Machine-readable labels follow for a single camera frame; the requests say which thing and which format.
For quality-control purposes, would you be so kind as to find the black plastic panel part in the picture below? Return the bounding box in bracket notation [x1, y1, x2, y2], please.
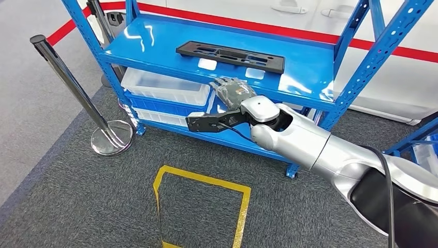
[175, 40, 286, 74]

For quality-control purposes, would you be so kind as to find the blue metal shelf rack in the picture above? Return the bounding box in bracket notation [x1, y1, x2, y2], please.
[383, 116, 438, 165]
[61, 0, 438, 179]

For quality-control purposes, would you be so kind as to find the yellow floor tape outline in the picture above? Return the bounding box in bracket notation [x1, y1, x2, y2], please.
[153, 165, 252, 248]

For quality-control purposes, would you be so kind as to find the white plastic bin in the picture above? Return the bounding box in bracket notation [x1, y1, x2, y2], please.
[131, 106, 206, 128]

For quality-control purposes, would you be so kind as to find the clear plastic bin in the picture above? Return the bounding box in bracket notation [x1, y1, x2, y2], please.
[412, 134, 438, 176]
[120, 67, 211, 107]

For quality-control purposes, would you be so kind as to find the red barrier belt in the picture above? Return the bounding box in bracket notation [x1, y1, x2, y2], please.
[99, 1, 438, 64]
[46, 2, 91, 47]

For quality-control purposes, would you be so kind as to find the white car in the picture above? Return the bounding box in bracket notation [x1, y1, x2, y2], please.
[79, 0, 438, 126]

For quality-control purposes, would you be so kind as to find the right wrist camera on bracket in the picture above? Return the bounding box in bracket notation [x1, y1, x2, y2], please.
[185, 110, 252, 134]

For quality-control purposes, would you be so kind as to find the thin black camera cable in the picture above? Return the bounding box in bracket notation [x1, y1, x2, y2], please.
[218, 123, 254, 142]

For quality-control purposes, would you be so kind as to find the chrome stanchion post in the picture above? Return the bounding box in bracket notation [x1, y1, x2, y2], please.
[29, 34, 135, 157]
[86, 0, 127, 88]

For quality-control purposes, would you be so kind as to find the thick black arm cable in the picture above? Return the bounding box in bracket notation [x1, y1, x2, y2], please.
[359, 145, 398, 248]

